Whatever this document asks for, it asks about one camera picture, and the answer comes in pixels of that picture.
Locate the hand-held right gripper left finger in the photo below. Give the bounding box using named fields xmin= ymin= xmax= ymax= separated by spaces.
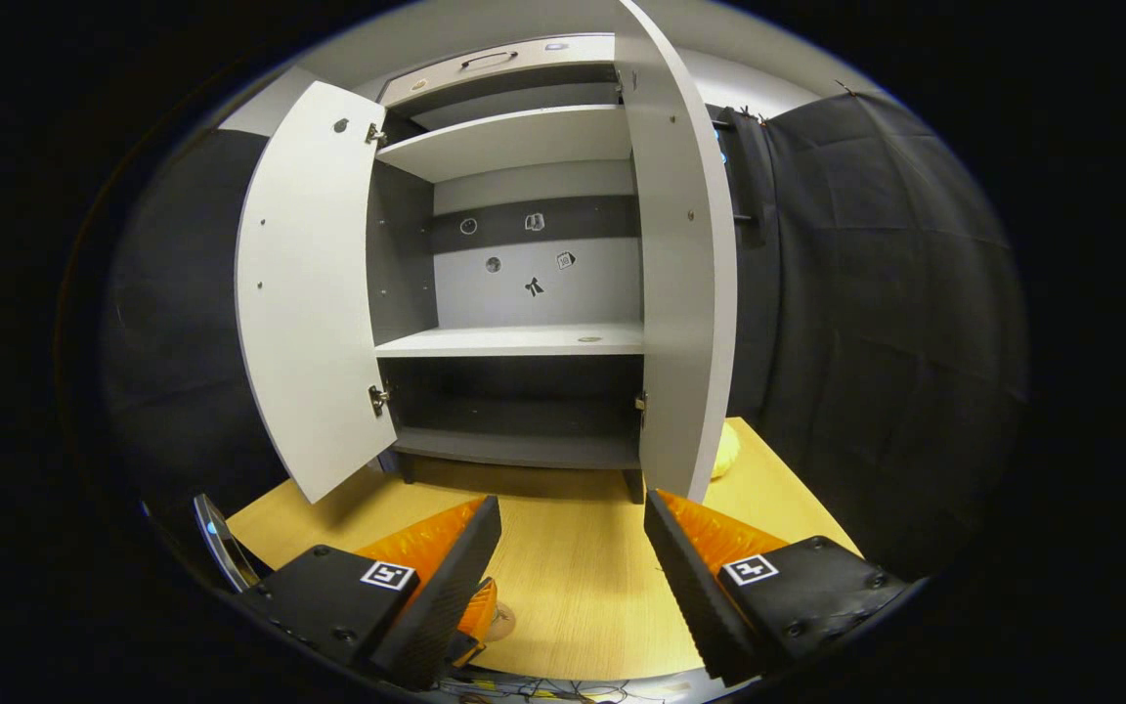
xmin=231 ymin=495 xmax=503 ymax=691

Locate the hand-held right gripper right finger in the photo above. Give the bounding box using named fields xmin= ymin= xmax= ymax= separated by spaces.
xmin=643 ymin=489 xmax=916 ymax=685

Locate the beige cabinet drawer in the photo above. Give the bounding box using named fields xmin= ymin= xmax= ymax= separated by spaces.
xmin=377 ymin=34 xmax=618 ymax=109

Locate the black backdrop cloth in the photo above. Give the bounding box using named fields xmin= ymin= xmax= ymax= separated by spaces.
xmin=705 ymin=103 xmax=781 ymax=421
xmin=757 ymin=93 xmax=1028 ymax=580

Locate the white cabinet door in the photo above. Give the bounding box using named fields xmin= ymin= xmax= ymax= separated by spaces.
xmin=612 ymin=0 xmax=738 ymax=505
xmin=234 ymin=80 xmax=398 ymax=506

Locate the pale yellow round object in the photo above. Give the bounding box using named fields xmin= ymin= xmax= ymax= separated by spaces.
xmin=710 ymin=420 xmax=742 ymax=480

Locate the grey and white cabinet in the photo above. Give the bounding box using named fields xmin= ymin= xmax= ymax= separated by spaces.
xmin=365 ymin=32 xmax=649 ymax=505

